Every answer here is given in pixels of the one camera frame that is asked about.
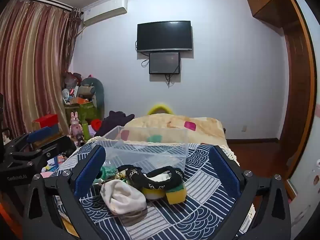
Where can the blue white patterned cloth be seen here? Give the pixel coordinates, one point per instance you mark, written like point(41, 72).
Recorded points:
point(200, 205)

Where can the white wall outlet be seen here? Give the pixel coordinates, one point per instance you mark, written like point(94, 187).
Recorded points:
point(244, 128)

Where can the wooden door frame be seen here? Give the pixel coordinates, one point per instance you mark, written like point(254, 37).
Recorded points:
point(297, 92)

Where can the yellow fuzzy ball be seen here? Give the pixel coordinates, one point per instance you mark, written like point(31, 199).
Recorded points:
point(153, 194)

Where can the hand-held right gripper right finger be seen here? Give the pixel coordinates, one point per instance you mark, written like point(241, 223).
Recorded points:
point(225, 173)

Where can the green bottle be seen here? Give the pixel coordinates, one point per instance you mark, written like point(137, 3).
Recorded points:
point(85, 130)

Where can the dark purple clothing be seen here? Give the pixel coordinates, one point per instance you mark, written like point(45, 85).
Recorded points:
point(112, 122)

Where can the green cardboard box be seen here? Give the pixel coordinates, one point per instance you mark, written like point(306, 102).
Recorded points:
point(85, 110)

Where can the wooden overhead cabinet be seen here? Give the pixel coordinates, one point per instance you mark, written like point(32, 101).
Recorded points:
point(270, 0)

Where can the yellow fuzzy hoop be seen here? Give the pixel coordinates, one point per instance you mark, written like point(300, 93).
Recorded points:
point(160, 107)

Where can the white curtain rail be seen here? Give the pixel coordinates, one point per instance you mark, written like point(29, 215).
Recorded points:
point(45, 1)

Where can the grey plush toy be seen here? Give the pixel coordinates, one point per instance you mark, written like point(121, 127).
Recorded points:
point(97, 92)

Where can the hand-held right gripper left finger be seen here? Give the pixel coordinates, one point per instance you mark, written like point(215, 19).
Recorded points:
point(87, 173)

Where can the black studded headband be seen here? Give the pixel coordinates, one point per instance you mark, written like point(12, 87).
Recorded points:
point(136, 177)

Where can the red box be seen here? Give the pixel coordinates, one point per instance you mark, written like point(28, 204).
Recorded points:
point(47, 120)

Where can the clear plastic storage box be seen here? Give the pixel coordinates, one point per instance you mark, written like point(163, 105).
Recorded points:
point(140, 155)

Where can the pink rabbit figure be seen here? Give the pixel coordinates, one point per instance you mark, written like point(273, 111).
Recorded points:
point(75, 127)

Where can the red cloth item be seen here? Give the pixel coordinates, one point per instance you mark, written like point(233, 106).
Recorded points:
point(96, 123)

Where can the white sock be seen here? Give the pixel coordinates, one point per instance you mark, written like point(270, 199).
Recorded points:
point(122, 197)

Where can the small black wall monitor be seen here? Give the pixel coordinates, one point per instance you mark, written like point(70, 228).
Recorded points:
point(164, 63)

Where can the yellow green sponge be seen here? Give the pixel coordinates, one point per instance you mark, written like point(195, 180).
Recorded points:
point(176, 195)

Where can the pile of toys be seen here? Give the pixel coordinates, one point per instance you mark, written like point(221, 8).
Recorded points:
point(71, 87)

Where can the black wall television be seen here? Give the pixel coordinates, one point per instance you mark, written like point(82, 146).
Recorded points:
point(165, 36)

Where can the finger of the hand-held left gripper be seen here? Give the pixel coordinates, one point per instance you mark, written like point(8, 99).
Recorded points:
point(55, 146)
point(40, 133)

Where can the beige patterned blanket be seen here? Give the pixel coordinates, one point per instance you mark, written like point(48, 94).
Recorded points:
point(205, 130)

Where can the white air conditioner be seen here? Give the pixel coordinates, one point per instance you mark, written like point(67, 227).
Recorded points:
point(105, 13)

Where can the striped brown curtain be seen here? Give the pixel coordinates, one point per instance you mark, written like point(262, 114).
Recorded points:
point(35, 67)

